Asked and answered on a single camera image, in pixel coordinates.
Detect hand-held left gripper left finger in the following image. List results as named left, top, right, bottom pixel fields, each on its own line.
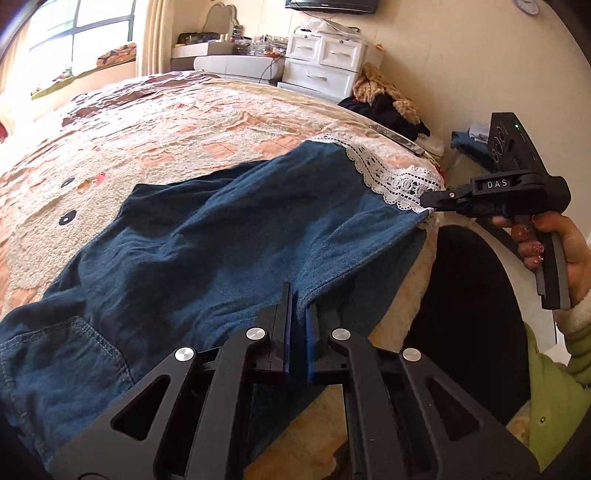
left=51, top=281, right=294, bottom=480

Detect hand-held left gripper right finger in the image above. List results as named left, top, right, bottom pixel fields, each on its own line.
left=305, top=302, right=541, bottom=480

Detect blue denim garment with lace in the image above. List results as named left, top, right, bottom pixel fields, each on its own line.
left=0, top=134, right=446, bottom=472

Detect person's right forearm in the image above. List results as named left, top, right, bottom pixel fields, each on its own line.
left=524, top=291, right=591, bottom=472

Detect person's right hand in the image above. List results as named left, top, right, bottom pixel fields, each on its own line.
left=492, top=213, right=591, bottom=319

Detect blue folded clothes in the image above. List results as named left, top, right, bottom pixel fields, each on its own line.
left=451, top=121, right=492, bottom=172

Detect beige fuzzy garment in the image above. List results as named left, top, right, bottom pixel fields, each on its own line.
left=353, top=62, right=422, bottom=124

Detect white drawer cabinet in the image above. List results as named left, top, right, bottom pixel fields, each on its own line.
left=277, top=27, right=370, bottom=100

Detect clear plastic bag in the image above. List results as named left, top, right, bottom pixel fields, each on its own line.
left=302, top=11, right=361, bottom=35

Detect orange cat print blanket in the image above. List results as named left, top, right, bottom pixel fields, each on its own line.
left=0, top=71, right=446, bottom=480

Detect cosmetics clutter on dresser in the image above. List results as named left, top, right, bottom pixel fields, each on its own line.
left=178, top=28, right=289, bottom=58

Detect grey dressing table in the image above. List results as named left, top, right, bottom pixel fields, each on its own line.
left=171, top=44, right=287, bottom=85

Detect brown patterned quilt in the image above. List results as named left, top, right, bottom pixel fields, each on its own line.
left=62, top=71, right=227, bottom=127

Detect cloud-shaped vanity mirror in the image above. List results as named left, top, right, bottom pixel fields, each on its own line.
left=203, top=2, right=243, bottom=42

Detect cream curtain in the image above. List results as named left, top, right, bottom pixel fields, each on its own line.
left=136, top=0, right=178, bottom=77

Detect brown patterned cushion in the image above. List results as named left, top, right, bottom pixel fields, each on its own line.
left=97, top=42, right=138, bottom=66

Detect green window sill mat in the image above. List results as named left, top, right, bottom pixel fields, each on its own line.
left=30, top=60, right=137, bottom=100

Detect bedroom window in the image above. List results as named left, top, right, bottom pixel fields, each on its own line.
left=28, top=0, right=139, bottom=75

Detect grey bed frame edge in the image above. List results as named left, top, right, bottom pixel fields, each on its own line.
left=369, top=122, right=426, bottom=156

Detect black wall television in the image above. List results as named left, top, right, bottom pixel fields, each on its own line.
left=285, top=0, right=380, bottom=14

